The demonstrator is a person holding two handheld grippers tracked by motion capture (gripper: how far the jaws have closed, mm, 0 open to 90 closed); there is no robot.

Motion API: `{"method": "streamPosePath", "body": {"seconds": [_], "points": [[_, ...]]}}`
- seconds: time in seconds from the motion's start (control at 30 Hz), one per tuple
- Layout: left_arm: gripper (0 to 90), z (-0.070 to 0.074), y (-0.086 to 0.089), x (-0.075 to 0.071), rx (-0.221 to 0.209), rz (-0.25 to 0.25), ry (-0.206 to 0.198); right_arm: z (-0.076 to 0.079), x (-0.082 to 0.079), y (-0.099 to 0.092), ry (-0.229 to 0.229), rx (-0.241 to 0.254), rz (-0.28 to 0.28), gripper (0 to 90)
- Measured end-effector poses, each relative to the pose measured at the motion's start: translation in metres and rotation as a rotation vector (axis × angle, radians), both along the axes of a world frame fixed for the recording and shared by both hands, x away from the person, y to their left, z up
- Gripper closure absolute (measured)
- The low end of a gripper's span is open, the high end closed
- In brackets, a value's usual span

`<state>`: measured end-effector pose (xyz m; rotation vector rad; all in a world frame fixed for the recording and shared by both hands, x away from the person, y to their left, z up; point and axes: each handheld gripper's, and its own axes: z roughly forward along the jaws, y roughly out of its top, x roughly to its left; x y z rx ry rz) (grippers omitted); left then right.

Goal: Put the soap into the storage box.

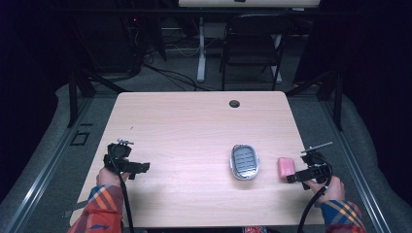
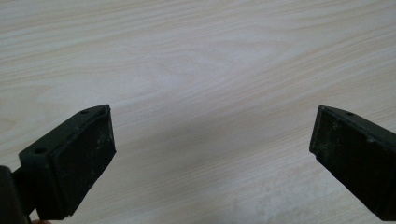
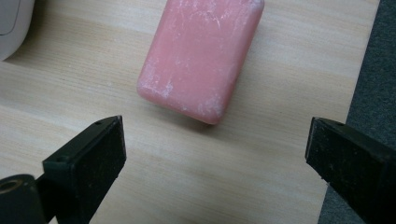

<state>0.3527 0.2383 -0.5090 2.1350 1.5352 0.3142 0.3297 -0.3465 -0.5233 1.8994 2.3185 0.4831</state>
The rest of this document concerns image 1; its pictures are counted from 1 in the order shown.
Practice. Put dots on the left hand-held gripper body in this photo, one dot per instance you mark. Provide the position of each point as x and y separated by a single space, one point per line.
117 157

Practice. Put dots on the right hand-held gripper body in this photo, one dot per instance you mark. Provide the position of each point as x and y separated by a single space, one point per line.
319 168

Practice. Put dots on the pink soap bar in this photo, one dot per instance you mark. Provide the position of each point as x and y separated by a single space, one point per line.
286 166

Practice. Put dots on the person's left hand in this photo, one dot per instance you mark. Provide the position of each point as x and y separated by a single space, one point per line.
108 178

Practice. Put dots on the person's right hand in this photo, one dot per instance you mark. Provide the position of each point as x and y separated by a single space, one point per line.
335 191

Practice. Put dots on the red packet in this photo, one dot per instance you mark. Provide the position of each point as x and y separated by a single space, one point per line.
256 230

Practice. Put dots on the black metal stand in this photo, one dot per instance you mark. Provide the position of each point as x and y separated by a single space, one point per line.
336 100
73 97

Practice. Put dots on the white desk with legs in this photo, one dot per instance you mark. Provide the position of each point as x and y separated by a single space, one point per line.
201 48

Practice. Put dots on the black folding chair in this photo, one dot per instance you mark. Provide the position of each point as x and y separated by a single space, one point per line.
256 39

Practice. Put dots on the aluminium floor rail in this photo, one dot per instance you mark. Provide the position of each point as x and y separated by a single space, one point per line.
359 181
39 181

